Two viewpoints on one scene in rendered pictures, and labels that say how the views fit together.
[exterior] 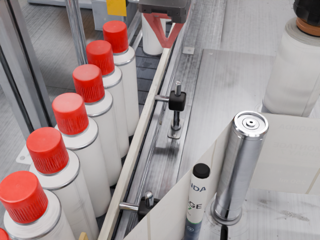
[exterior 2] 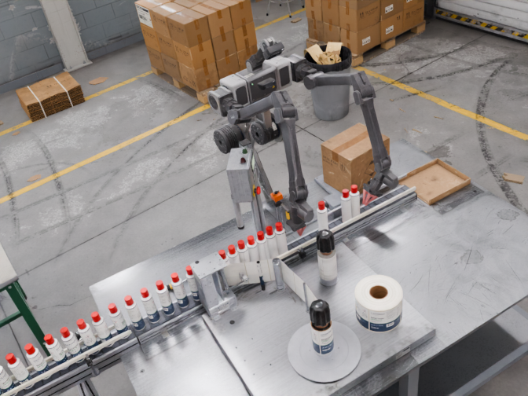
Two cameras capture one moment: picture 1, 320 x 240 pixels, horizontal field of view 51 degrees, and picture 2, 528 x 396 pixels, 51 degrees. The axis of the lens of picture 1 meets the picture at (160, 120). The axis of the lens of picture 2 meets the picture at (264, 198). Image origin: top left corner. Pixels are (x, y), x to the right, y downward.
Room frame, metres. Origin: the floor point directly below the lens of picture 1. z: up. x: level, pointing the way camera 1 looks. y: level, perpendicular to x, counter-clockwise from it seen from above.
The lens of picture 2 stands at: (-0.81, -1.56, 2.86)
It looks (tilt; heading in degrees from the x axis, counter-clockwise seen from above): 38 degrees down; 54
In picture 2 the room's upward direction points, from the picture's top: 10 degrees counter-clockwise
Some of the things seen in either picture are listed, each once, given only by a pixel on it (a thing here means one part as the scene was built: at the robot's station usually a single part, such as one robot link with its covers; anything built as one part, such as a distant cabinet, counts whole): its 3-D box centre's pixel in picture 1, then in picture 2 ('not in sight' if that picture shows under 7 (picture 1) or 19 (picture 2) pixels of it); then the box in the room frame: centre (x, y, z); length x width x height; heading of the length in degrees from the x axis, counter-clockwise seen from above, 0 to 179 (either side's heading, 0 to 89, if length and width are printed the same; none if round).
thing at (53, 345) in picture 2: not in sight; (56, 351); (-0.71, 0.30, 0.98); 0.05 x 0.05 x 0.20
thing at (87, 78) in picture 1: (98, 131); (262, 248); (0.31, 0.08, 0.98); 0.05 x 0.05 x 0.20
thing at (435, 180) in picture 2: not in sight; (433, 180); (1.39, -0.14, 0.85); 0.30 x 0.26 x 0.04; 168
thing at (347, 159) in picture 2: not in sight; (355, 160); (1.13, 0.21, 0.99); 0.30 x 0.24 x 0.27; 175
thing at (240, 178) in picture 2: not in sight; (243, 174); (0.33, 0.17, 1.38); 0.17 x 0.10 x 0.19; 43
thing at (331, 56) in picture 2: not in sight; (329, 62); (2.69, 1.92, 0.50); 0.42 x 0.41 x 0.28; 174
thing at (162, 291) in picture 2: not in sight; (164, 297); (-0.21, 0.19, 0.98); 0.05 x 0.05 x 0.20
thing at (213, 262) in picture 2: not in sight; (208, 265); (-0.02, 0.05, 1.14); 0.14 x 0.11 x 0.01; 168
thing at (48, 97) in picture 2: not in sight; (50, 95); (0.88, 4.66, 0.11); 0.65 x 0.54 x 0.22; 171
